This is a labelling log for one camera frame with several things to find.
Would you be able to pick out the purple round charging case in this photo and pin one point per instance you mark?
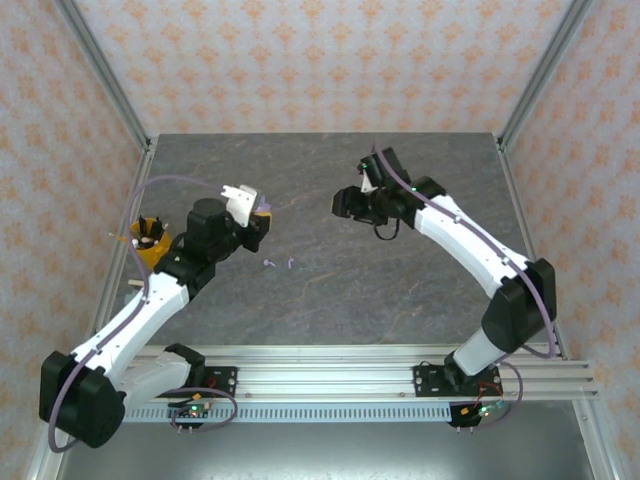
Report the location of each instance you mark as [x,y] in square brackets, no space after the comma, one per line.
[263,204]

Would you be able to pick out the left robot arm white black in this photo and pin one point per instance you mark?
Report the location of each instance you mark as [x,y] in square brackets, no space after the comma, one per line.
[145,320]

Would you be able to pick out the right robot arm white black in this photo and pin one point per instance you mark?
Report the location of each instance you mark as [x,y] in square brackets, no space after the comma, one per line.
[465,240]

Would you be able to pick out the black marker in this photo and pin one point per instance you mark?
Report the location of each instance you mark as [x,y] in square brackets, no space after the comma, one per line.
[159,227]
[144,226]

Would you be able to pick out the yellow pen cup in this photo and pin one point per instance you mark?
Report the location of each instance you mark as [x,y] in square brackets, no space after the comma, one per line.
[145,252]

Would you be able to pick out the teal and beige stapler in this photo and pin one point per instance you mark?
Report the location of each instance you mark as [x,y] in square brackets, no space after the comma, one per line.
[135,284]

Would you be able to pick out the yellow pencil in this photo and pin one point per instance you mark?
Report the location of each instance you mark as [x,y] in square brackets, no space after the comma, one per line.
[120,237]

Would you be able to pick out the aluminium mounting rails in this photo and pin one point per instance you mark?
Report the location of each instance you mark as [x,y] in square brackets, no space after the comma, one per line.
[325,380]

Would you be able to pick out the aluminium table side rail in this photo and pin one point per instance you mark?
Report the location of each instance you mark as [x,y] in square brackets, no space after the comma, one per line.
[520,200]
[132,200]

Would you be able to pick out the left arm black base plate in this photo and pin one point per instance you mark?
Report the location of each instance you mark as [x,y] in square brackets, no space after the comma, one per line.
[225,380]

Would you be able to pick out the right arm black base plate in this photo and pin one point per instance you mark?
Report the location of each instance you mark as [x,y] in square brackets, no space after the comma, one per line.
[425,382]

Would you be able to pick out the aluminium frame post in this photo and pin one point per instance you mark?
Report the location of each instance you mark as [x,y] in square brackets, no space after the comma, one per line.
[106,75]
[542,75]

